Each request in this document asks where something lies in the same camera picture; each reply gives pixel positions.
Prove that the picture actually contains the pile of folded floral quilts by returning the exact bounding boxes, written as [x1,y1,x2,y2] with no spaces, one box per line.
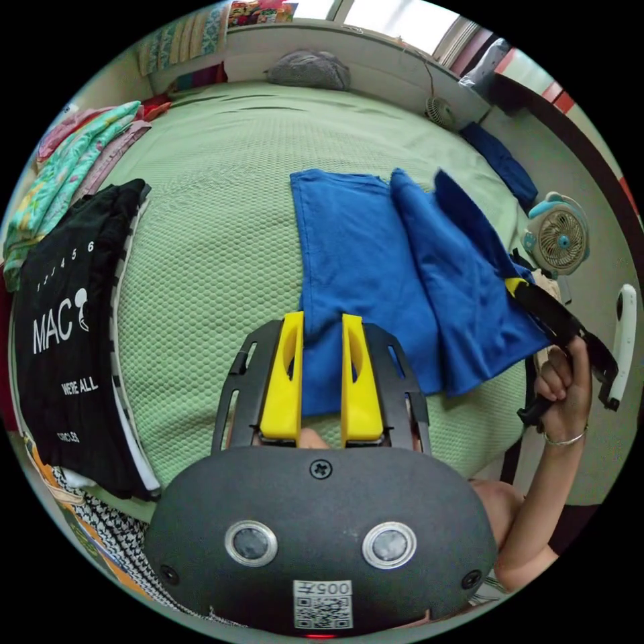
[2,93,172,294]

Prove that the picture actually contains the blue t-shirt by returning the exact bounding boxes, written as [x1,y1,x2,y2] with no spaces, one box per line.
[289,167,553,419]

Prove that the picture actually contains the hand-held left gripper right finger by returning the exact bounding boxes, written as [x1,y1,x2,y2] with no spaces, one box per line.
[341,313,385,448]

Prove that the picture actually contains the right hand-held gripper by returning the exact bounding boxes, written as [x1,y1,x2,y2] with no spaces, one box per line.
[504,250,621,429]

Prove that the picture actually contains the stack of colourful folded blankets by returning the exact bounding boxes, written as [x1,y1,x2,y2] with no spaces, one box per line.
[136,2,297,77]

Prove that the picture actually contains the pile of clothes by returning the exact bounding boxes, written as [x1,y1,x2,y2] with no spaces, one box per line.
[11,178,163,502]

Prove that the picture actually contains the houndstooth patterned cloth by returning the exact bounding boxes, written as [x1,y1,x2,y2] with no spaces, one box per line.
[52,466,202,614]

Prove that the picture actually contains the person's right hand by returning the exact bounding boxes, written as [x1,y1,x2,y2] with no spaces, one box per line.
[533,335,593,447]

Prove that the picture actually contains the grey pillow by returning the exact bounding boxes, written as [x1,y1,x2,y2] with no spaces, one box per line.
[265,49,352,92]

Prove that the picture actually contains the bed with green mat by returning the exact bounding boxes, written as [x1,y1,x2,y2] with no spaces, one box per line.
[83,80,534,524]

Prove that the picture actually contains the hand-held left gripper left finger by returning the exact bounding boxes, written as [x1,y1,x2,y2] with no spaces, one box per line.
[259,311,305,448]

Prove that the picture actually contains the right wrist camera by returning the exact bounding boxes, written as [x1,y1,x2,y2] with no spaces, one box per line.
[601,284,638,412]

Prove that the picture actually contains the person's right forearm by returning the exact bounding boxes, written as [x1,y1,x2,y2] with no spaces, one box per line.
[494,431,590,593]

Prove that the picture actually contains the window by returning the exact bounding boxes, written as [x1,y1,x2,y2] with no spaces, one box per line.
[291,0,476,57]

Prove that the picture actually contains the dark blue garment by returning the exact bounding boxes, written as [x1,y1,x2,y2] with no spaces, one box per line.
[460,122,539,207]

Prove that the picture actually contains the person's body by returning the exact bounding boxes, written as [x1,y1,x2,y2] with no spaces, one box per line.
[427,478,604,621]

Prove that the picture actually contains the blue and cream fan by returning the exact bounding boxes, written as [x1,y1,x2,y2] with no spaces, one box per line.
[522,191,590,280]

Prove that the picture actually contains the small white fan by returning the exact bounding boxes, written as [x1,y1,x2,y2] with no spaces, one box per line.
[424,95,458,129]

